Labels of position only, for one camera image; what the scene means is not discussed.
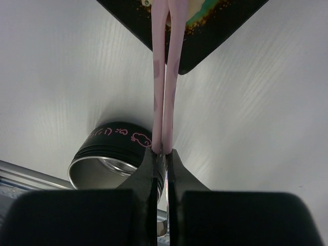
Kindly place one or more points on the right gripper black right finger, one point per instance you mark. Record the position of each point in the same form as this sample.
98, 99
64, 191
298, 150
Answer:
199, 216

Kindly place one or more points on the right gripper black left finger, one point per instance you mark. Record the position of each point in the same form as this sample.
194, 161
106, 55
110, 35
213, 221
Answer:
126, 215

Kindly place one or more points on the round steel lunch box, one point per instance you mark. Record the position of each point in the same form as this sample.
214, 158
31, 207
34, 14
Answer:
117, 155

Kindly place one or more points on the pink metal tongs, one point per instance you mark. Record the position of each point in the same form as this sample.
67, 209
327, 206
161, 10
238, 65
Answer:
167, 44

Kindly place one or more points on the round cream steamed bun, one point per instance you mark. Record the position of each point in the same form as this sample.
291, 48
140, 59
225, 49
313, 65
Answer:
183, 9

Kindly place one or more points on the black teal square plate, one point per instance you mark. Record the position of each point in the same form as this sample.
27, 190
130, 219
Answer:
205, 31

